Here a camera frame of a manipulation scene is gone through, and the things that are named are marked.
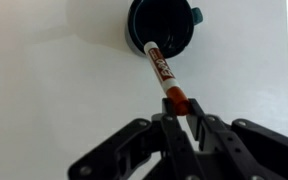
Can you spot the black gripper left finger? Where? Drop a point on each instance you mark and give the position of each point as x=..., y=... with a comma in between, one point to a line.
x=177, y=146

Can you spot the orange white dry-erase marker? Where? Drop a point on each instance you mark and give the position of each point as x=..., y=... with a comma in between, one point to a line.
x=160, y=66

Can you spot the teal enamel mug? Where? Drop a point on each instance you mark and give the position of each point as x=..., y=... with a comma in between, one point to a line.
x=164, y=20

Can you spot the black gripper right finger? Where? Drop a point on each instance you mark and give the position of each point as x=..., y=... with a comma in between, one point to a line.
x=257, y=150

